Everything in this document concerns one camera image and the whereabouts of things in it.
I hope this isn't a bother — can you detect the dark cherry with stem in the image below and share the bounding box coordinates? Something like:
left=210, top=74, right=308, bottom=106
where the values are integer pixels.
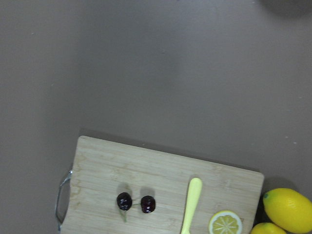
left=116, top=192, right=133, bottom=222

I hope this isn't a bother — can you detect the wooden cutting board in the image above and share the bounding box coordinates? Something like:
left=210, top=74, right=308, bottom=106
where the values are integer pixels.
left=61, top=136, right=264, bottom=234

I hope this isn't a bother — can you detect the yellow plastic knife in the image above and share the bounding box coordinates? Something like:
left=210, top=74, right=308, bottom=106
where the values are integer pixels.
left=180, top=177, right=202, bottom=234

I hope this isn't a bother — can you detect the lemon slice near lemons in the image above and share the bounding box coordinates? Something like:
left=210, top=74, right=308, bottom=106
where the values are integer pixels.
left=208, top=210, right=243, bottom=234

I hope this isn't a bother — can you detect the yellow lemon near lime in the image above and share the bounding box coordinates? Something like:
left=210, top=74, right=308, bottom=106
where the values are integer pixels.
left=250, top=222, right=286, bottom=234

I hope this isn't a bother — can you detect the yellow lemon far end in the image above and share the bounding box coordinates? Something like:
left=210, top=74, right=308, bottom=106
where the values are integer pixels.
left=263, top=188, right=312, bottom=234

